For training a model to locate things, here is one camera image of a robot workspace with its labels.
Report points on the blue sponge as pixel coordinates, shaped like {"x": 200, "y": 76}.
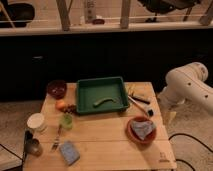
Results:
{"x": 69, "y": 153}

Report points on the orange clay plate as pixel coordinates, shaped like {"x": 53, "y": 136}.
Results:
{"x": 134, "y": 138}

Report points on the orange fruit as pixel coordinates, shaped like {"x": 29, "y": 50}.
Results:
{"x": 60, "y": 105}

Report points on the green plastic tray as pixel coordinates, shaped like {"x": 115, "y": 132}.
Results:
{"x": 89, "y": 91}

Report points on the white cup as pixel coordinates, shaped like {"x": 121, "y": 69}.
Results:
{"x": 36, "y": 122}

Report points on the small green cup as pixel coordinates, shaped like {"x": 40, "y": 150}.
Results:
{"x": 66, "y": 121}

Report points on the dark metal cup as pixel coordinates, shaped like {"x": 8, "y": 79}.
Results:
{"x": 33, "y": 147}

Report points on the grey blue cloth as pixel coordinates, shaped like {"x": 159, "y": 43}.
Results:
{"x": 142, "y": 129}

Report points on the wooden table leg post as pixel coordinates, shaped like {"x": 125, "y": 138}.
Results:
{"x": 63, "y": 13}

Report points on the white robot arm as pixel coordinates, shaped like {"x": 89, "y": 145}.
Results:
{"x": 187, "y": 83}

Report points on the metal fork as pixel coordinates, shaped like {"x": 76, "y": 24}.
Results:
{"x": 57, "y": 139}

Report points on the black chair left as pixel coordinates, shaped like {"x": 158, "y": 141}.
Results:
{"x": 20, "y": 13}

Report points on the dark red bowl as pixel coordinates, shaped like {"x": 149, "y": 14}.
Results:
{"x": 57, "y": 89}

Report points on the black marker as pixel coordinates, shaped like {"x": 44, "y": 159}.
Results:
{"x": 141, "y": 99}

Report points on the wooden post right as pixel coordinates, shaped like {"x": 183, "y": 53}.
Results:
{"x": 125, "y": 11}

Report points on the dark grape bunch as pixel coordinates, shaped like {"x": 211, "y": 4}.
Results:
{"x": 70, "y": 109}

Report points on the black office chair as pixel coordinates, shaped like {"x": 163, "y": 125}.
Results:
{"x": 166, "y": 6}

